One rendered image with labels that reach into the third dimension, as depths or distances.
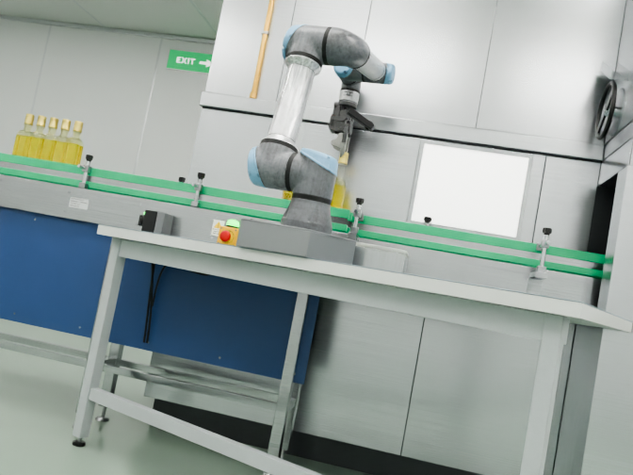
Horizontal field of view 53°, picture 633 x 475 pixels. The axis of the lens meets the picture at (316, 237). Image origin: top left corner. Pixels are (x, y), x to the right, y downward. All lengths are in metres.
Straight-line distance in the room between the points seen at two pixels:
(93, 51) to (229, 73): 4.02
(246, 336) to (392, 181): 0.83
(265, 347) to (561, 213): 1.22
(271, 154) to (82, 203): 0.97
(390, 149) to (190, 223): 0.83
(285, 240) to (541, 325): 0.69
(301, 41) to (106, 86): 4.66
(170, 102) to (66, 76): 1.11
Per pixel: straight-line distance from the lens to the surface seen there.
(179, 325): 2.41
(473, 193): 2.54
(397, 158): 2.56
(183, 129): 6.12
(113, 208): 2.53
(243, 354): 2.34
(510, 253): 2.36
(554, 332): 1.49
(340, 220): 2.28
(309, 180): 1.81
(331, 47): 2.00
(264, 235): 1.79
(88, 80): 6.68
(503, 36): 2.76
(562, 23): 2.80
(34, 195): 2.71
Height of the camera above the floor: 0.69
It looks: 4 degrees up
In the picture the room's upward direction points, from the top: 11 degrees clockwise
